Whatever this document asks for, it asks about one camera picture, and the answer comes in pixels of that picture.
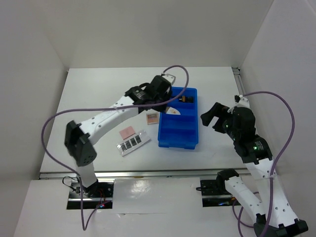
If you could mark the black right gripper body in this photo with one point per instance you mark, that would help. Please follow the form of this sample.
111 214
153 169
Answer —
223 124

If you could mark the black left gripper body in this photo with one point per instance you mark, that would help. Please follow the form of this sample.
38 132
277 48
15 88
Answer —
166 97

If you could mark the white egg-shaped foundation bottle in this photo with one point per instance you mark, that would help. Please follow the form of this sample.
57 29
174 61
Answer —
172 111

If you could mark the pink blush compact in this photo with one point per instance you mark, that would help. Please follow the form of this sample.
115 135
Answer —
152 118

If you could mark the black eyeshadow palette pack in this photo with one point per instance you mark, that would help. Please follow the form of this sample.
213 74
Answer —
133 143

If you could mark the pink paper packet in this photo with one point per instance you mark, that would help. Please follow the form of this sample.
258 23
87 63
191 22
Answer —
127 132

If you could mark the short kabuki makeup brush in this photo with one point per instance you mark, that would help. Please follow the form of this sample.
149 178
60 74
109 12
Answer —
183 99

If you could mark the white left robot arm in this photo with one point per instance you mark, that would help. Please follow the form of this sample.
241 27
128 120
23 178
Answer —
81 137

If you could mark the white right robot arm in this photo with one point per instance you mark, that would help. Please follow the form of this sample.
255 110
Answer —
270 211

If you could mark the blue plastic organizer tray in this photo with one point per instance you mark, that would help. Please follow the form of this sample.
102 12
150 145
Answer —
180 131

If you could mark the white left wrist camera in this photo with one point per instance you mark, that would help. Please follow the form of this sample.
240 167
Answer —
170 78

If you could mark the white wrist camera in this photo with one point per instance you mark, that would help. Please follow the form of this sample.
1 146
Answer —
241 101
170 78

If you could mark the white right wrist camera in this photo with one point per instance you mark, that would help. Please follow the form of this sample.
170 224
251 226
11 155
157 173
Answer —
241 101

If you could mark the aluminium rail right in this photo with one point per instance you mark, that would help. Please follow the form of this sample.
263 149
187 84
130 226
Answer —
238 79

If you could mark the aluminium rail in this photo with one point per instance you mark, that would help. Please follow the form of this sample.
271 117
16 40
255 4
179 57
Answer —
146 174
238 79

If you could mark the aluminium rail front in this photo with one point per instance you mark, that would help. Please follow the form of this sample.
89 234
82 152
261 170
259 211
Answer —
146 174

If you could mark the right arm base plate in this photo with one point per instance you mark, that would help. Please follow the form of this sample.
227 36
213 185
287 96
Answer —
213 196

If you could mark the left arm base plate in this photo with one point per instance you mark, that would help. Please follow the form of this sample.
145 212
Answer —
102 197

